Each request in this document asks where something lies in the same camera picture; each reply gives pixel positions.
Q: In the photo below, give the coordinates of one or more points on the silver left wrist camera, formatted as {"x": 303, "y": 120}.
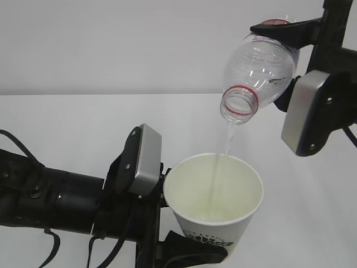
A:
{"x": 148, "y": 167}

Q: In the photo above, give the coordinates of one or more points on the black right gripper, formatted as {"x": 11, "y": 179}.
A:
{"x": 335, "y": 107}

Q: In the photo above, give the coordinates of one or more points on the white paper coffee cup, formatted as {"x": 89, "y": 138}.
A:
{"x": 213, "y": 198}

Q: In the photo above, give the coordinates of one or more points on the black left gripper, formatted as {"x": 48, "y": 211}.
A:
{"x": 126, "y": 216}

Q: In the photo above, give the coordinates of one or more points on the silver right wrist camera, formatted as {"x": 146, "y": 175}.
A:
{"x": 300, "y": 109}

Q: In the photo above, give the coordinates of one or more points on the clear plastic water bottle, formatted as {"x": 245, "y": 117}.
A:
{"x": 256, "y": 74}

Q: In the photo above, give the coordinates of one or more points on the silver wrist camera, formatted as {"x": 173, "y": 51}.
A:
{"x": 300, "y": 109}
{"x": 148, "y": 167}

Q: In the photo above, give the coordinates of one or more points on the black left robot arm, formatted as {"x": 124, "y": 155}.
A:
{"x": 36, "y": 196}

